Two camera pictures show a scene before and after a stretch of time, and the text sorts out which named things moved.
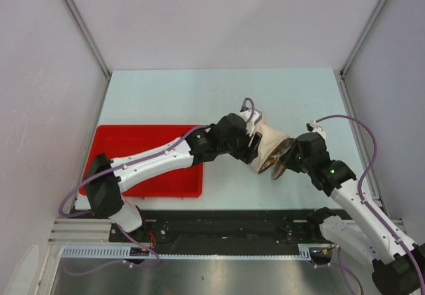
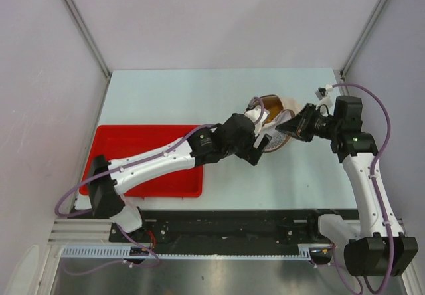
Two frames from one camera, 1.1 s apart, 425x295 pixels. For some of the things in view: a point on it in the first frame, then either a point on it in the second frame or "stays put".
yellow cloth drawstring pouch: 273,159 → 273,104
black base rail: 222,228 stays put
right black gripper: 287,159 → 299,125
